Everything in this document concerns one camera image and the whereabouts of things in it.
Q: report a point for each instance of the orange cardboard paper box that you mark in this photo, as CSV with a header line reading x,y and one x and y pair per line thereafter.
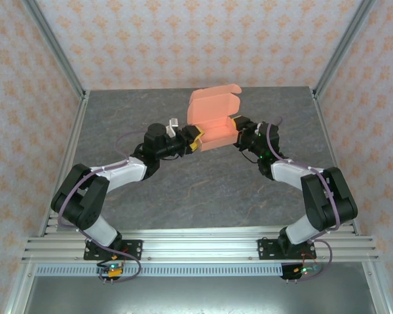
x,y
213,108

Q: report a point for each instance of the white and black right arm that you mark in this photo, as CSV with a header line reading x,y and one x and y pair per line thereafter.
x,y
324,202

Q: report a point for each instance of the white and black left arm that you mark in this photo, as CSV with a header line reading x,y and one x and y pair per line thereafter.
x,y
85,202

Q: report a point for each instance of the grey metal base sheet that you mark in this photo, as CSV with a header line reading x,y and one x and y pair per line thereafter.
x,y
199,296

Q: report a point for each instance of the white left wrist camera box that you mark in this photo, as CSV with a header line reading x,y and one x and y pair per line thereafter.
x,y
172,126

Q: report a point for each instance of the aluminium table side rail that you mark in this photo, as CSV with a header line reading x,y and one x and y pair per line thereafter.
x,y
327,147
73,147

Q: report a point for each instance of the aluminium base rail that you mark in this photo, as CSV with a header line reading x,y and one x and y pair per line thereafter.
x,y
199,248

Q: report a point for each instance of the aluminium frame post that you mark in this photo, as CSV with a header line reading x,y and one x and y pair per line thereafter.
x,y
57,49
344,49

